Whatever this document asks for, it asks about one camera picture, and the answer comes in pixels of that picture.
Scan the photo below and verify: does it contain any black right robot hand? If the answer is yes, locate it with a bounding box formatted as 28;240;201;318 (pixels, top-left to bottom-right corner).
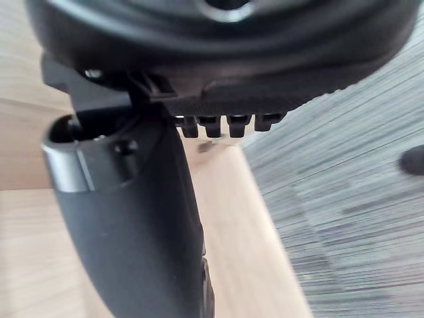
25;0;419;318

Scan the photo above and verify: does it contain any dark robot foot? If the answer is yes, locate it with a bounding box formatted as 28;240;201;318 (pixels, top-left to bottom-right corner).
399;146;424;176

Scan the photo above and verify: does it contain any light wooden cabinet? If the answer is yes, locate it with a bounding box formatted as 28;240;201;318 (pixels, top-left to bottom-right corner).
0;0;314;318

